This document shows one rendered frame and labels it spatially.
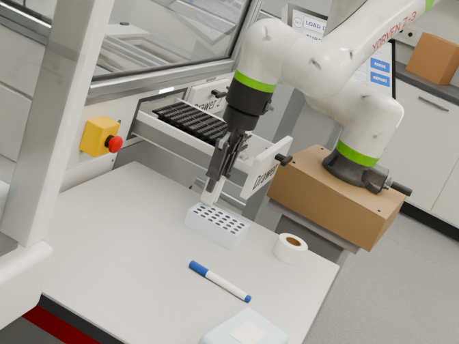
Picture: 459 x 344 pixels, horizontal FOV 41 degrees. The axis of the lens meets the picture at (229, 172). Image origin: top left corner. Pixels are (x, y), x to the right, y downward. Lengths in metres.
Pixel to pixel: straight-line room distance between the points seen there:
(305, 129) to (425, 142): 2.03
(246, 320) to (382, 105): 0.82
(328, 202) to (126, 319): 0.77
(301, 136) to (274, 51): 1.29
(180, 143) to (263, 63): 0.35
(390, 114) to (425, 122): 2.73
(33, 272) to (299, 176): 0.94
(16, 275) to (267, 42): 0.68
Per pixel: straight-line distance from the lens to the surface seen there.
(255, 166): 1.43
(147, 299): 1.09
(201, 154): 1.49
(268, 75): 1.27
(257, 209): 2.60
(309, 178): 1.64
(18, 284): 0.85
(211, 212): 1.40
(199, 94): 1.83
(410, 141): 4.44
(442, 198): 4.48
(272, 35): 1.25
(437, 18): 5.10
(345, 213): 1.63
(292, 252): 1.38
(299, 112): 2.45
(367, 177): 1.75
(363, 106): 1.69
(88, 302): 1.04
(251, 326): 1.05
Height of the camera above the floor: 1.37
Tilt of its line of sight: 20 degrees down
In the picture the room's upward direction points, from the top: 22 degrees clockwise
